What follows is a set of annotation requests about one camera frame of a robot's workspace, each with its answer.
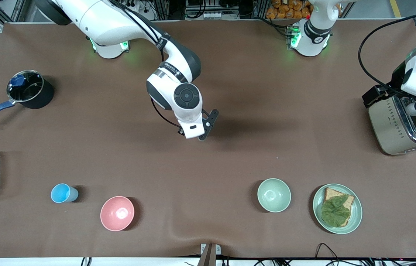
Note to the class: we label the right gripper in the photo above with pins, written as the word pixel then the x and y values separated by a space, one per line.
pixel 180 132

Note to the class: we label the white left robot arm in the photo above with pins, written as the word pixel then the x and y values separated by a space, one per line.
pixel 313 33

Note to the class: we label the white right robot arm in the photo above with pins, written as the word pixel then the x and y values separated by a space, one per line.
pixel 100 18

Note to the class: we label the silver toaster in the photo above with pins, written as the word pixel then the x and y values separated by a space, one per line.
pixel 388 127

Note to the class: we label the green bowl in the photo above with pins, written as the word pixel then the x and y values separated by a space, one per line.
pixel 274 195

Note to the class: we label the brown bread slice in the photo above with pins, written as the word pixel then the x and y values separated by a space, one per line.
pixel 344 199

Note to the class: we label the pink bowl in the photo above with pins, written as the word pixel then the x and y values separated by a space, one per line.
pixel 117 213

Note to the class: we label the green plate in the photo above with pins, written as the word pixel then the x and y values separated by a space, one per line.
pixel 356 218

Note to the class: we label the green lettuce leaf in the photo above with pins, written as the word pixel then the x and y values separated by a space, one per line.
pixel 335 211

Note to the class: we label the bag of bread rolls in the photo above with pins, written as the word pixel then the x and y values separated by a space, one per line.
pixel 285 9

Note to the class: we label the blue plastic cup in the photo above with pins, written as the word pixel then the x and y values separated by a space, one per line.
pixel 62 193

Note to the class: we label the glass lid with blue knob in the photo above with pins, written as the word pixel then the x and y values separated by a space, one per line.
pixel 27 87

